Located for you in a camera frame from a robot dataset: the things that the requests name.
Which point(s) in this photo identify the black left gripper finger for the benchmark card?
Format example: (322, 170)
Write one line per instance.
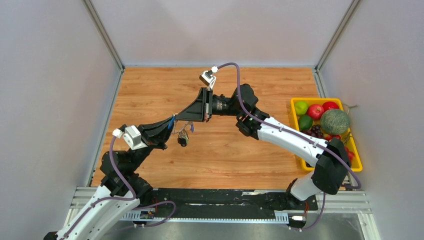
(143, 128)
(158, 136)

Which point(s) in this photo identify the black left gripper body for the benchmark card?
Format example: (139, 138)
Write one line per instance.
(145, 140)

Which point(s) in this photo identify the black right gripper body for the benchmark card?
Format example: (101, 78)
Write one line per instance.
(208, 105)

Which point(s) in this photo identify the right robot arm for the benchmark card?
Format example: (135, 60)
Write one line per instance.
(328, 158)

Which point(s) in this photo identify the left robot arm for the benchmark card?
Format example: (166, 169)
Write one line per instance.
(121, 189)

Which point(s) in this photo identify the silver keys bunch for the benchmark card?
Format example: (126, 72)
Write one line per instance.
(183, 135)

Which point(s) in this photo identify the black key tag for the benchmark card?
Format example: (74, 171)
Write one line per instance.
(182, 141)

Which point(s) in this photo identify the light green apple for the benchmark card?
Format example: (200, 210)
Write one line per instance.
(301, 108)

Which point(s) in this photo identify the dark green lime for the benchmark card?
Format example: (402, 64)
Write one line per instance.
(305, 122)

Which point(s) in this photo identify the red apple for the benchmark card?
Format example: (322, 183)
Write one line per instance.
(330, 105)
(315, 111)

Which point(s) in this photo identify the purple grape bunch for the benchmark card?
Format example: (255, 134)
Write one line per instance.
(315, 131)

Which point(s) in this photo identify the yellow plastic fruit tray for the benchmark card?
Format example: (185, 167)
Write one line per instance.
(356, 164)

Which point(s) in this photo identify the green netted melon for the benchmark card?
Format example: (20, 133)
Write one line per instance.
(335, 121)

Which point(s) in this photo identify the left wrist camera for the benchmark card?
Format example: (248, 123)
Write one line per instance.
(131, 135)

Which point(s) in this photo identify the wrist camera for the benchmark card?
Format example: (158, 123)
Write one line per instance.
(131, 135)
(208, 78)

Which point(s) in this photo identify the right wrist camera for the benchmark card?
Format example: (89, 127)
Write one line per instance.
(208, 78)

